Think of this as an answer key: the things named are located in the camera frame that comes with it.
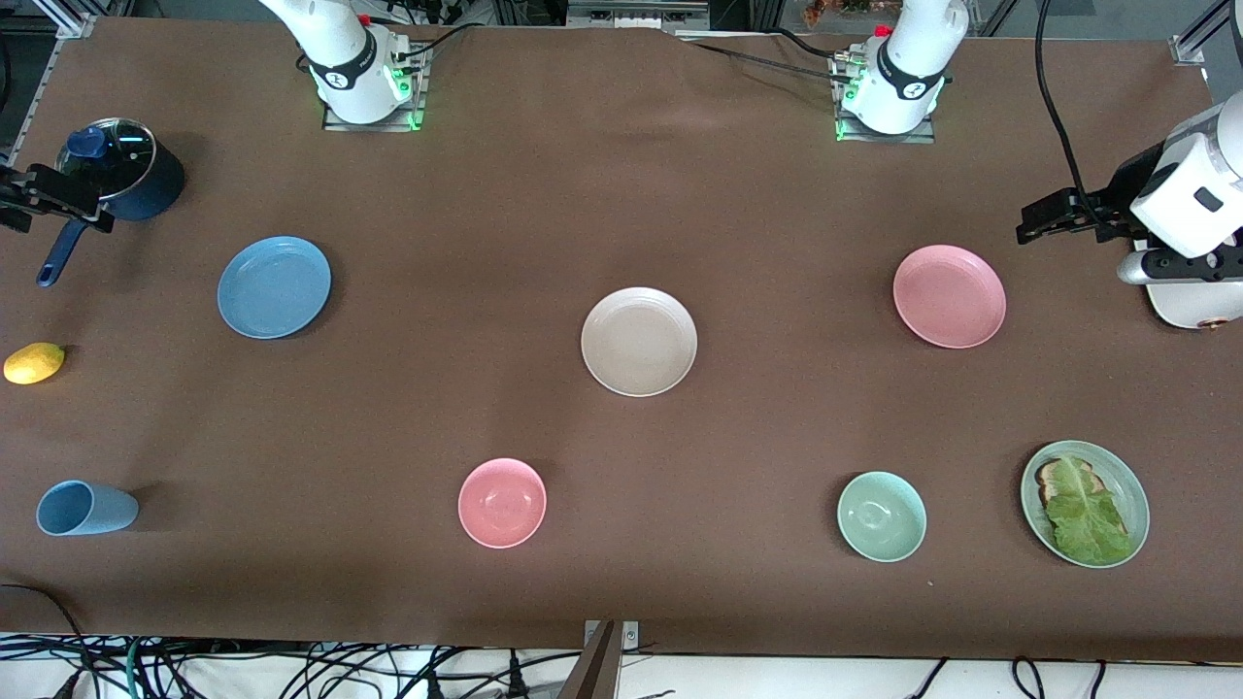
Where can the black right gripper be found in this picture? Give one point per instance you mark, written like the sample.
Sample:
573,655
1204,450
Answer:
49,190

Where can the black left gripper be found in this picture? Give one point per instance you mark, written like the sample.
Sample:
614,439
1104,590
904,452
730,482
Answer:
1125,191

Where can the pink plate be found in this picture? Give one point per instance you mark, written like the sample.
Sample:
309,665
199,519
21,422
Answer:
949,296

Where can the blue plate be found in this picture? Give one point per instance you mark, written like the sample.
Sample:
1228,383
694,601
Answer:
274,287

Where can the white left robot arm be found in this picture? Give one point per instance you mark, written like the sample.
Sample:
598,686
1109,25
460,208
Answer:
913,58

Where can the glass pot lid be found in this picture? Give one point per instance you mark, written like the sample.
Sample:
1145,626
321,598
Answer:
126,155

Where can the dark blue saucepan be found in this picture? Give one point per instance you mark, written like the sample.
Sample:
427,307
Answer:
160,184

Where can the yellow lemon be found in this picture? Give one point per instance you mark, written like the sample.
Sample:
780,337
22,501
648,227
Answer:
34,363

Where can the white toaster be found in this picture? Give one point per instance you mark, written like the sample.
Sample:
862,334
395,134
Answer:
1194,309

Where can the toast slice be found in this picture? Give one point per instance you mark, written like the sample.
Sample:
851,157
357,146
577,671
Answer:
1049,476

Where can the green plate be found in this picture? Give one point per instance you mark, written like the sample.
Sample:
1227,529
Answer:
1122,476

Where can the blue cup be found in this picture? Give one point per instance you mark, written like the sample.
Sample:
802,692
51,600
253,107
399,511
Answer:
92,509

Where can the green lettuce leaf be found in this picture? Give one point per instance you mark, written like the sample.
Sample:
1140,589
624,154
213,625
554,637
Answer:
1083,524

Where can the green bowl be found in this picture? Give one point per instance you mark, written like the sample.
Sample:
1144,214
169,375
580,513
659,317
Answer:
882,516

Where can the beige plate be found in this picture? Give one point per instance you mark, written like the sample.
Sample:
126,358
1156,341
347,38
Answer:
638,342

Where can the brown table cloth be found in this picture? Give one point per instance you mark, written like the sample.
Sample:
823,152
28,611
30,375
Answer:
621,194

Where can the grey power strip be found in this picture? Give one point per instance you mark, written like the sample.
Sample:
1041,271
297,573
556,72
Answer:
636,15

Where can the pink bowl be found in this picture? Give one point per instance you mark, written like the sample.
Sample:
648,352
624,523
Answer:
502,503

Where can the dark beam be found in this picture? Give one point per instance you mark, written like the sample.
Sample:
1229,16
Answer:
594,670

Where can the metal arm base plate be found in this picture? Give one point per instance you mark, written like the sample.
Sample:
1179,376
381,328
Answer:
340,124
923,136

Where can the aluminium frame profile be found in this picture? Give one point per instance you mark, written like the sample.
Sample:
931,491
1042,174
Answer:
63,17
1199,39

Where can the metal bracket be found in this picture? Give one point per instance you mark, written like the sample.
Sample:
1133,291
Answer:
629,635

